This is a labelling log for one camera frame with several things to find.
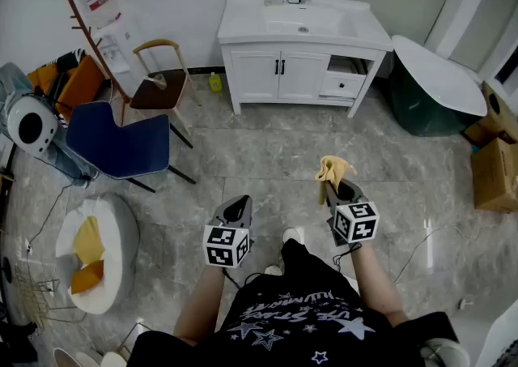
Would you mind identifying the orange cushion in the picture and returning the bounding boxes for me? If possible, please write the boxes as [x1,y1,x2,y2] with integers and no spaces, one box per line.
[70,259,105,296]

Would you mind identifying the black floor cable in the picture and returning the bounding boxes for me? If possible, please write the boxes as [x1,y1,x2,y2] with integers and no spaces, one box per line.
[26,183,73,247]

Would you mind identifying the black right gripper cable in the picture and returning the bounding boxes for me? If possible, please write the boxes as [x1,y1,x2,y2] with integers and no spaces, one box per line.
[333,242,362,274]

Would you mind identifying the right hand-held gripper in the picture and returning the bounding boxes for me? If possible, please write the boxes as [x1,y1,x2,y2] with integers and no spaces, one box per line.
[323,178,380,247]

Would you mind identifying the wooden chair brown seat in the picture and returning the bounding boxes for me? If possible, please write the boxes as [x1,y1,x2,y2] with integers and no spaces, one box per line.
[129,39,202,138]

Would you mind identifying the white cabinet door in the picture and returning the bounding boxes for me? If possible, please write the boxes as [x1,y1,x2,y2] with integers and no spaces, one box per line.
[231,51,282,101]
[278,53,331,100]

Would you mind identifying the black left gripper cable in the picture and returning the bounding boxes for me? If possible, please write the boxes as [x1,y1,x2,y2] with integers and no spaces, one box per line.
[221,267,269,290]

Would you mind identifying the brown wooden coat rack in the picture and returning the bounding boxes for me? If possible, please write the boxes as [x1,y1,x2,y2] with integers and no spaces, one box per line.
[50,0,134,126]

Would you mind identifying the gold wire basket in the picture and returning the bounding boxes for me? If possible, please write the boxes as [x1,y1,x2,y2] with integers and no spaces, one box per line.
[14,263,88,332]

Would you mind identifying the yellow cloth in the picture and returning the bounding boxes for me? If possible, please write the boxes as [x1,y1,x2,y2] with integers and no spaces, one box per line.
[314,156,358,207]

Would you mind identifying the clear plastic cup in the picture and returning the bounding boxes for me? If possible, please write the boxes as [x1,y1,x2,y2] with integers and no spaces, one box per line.
[147,72,168,91]

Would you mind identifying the white water dispenser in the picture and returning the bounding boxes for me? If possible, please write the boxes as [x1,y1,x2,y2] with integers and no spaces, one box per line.
[91,12,149,93]

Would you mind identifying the striped orange black fabric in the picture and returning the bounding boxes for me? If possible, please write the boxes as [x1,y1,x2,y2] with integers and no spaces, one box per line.
[26,49,88,93]

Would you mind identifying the white vanity cabinet frame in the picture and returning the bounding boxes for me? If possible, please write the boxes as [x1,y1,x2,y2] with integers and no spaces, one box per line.
[220,41,389,118]

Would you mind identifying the white cabinet drawer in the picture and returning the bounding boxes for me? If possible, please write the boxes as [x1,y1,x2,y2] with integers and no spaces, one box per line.
[319,72,367,98]

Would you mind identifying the green bathtub white inside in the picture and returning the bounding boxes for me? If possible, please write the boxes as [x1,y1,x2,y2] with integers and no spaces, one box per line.
[389,35,489,138]

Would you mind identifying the yellow cushion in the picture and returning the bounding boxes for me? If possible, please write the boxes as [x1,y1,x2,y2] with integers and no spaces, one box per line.
[73,216,105,265]

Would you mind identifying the white floor cable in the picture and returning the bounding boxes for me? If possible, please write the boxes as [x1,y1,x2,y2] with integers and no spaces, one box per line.
[394,224,489,310]

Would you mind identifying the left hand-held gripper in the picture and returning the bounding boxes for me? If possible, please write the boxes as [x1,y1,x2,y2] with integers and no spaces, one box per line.
[202,194,255,269]

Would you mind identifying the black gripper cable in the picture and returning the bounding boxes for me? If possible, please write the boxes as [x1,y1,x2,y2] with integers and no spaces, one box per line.
[333,242,362,274]
[221,267,269,290]

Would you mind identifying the plain cardboard box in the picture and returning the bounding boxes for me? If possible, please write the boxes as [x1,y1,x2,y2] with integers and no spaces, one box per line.
[470,137,518,212]

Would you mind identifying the person's left forearm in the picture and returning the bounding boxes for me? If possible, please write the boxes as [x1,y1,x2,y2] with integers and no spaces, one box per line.
[173,263,227,346]

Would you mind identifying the black trousers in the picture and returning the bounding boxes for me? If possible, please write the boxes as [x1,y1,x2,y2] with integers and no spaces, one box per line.
[280,237,345,289]

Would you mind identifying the person's right forearm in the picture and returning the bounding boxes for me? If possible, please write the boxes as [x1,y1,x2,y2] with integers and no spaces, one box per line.
[350,241,410,328]

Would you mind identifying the blue chair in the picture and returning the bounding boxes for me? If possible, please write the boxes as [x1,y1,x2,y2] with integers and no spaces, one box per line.
[65,100,197,193]

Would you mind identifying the white helmet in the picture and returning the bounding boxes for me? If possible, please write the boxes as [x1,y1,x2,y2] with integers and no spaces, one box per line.
[6,96,60,158]

